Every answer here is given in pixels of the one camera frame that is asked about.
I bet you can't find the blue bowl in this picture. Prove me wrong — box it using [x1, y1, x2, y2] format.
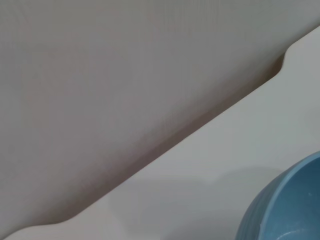
[234, 150, 320, 240]

